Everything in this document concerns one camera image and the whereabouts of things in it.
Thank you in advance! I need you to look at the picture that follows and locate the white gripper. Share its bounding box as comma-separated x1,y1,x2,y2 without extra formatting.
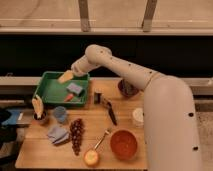
58,56,90,83

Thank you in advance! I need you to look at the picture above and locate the red pepper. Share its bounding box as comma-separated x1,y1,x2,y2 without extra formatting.
64,93,74,102

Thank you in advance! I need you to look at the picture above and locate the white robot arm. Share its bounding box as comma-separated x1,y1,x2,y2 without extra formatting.
59,44,203,171

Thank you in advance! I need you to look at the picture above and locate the green plastic tray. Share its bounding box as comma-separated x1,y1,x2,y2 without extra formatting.
34,71,90,107

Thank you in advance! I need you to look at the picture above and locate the blue sponge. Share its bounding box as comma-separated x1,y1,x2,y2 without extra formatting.
66,83,83,96

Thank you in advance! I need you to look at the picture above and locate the small blue cup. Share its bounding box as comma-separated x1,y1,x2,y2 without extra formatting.
53,106,67,123

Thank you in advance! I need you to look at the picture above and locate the bunch of red grapes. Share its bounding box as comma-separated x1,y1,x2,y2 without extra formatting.
70,118,84,156

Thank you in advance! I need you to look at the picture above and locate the dark purple bowl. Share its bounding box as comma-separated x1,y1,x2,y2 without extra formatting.
118,79,139,98

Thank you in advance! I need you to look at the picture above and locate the blue folded cloth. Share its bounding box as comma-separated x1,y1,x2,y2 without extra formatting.
47,125,69,145

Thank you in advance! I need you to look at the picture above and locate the blue object left of table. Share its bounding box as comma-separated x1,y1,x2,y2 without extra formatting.
3,109,23,126

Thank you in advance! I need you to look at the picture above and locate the metal fork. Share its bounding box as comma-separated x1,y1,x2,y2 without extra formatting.
94,128,111,150

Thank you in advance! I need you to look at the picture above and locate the white cup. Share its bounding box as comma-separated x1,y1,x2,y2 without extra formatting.
132,108,144,126

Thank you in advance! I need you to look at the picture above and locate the yellow apple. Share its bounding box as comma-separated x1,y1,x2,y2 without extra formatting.
84,149,99,167

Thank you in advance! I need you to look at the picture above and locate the red bowl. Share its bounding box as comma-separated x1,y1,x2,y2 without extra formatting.
110,130,138,160

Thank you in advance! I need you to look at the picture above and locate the black handled knife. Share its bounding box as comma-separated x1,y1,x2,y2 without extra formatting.
94,92,117,125

